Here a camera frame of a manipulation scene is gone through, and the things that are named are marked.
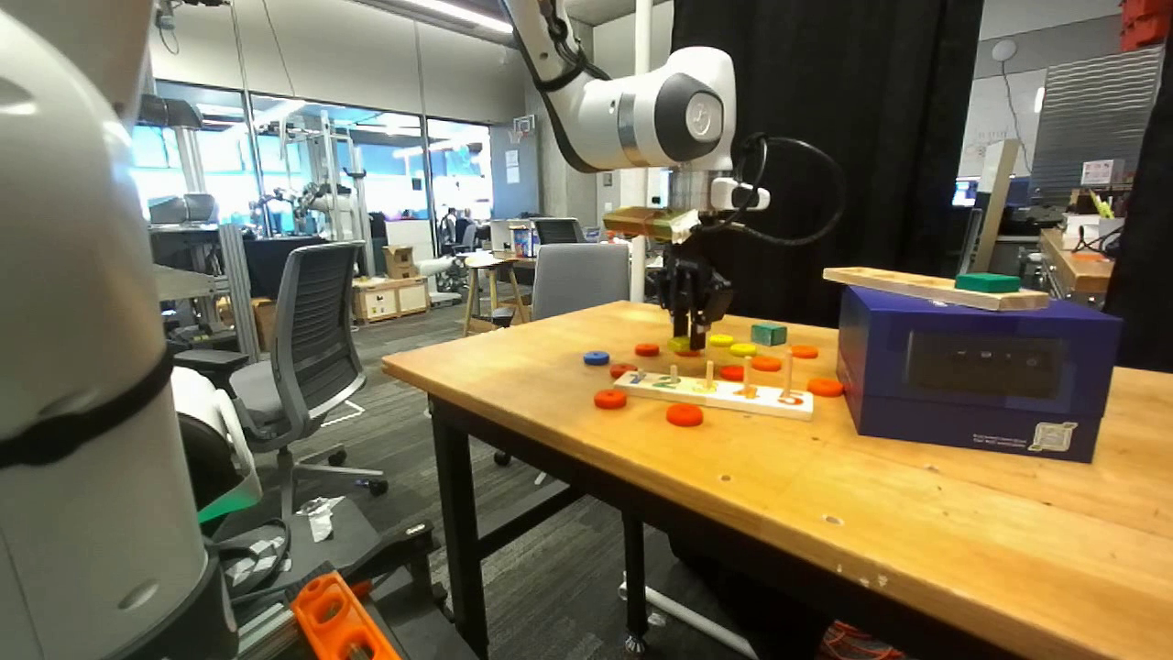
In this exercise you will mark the red cloth item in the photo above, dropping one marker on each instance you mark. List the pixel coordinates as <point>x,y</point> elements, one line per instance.
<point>1147,22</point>

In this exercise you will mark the wooden low cabinet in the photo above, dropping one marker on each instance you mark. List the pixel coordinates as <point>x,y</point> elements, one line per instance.
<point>389,297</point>

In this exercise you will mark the black table frame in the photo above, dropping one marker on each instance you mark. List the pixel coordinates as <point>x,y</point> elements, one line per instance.
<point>455,525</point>

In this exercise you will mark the wooden plank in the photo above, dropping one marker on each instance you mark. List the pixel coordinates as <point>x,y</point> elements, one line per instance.
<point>919,283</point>

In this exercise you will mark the grey office chair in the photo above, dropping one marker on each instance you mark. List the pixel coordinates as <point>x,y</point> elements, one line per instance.
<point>581,280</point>
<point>312,343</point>

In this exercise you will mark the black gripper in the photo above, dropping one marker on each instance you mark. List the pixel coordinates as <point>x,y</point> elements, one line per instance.
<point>690,280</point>

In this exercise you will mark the yellow square block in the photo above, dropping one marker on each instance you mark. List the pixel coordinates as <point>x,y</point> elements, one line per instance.
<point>679,346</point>

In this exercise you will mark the green disc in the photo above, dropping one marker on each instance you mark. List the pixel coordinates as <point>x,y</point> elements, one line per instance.
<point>986,280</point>

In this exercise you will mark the purple box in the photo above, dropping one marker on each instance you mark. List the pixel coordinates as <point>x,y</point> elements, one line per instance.
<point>977,371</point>

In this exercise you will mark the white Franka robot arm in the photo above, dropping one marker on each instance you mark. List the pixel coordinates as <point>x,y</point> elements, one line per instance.
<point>74,366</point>

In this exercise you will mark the green square block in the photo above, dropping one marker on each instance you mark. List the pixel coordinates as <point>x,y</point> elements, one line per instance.
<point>769,330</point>

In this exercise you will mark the yellow disc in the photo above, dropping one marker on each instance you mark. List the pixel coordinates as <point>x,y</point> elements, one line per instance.
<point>720,343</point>
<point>743,349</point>

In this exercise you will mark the blue disc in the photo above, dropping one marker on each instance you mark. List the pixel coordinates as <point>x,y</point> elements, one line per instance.
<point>594,355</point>

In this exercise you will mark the wrist camera mount block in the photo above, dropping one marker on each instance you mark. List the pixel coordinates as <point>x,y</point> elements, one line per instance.
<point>652,222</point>

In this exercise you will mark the orange plastic tool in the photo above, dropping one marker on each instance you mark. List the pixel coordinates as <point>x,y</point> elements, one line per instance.
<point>344,621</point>

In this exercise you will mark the black curtain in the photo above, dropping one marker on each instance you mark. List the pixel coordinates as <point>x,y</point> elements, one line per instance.
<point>845,74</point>

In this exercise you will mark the white pvc pipe frame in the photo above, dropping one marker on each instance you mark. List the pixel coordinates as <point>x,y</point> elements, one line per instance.
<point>642,121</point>

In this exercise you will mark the wooden peg board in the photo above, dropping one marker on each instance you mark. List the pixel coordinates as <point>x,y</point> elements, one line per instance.
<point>718,392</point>

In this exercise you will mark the orange disc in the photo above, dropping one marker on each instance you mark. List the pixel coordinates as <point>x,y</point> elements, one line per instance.
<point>682,415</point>
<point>731,371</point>
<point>609,397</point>
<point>647,349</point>
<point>806,349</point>
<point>828,387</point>
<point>769,365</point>

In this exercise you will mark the wooden stick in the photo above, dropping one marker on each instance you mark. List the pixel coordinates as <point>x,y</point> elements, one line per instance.
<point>994,201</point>

